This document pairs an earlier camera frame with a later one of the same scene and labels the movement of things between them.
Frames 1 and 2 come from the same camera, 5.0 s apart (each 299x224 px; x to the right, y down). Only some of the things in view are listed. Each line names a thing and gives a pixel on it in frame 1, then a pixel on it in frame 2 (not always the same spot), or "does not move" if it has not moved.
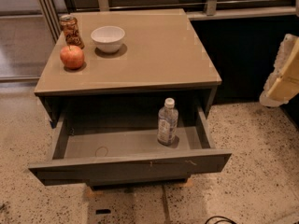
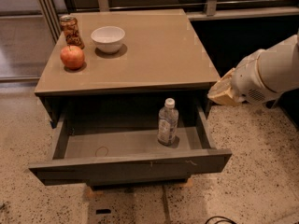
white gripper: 285,75 to 247,79
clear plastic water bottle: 167,122 does not move
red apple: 72,56 does not move
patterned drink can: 71,29 does not move
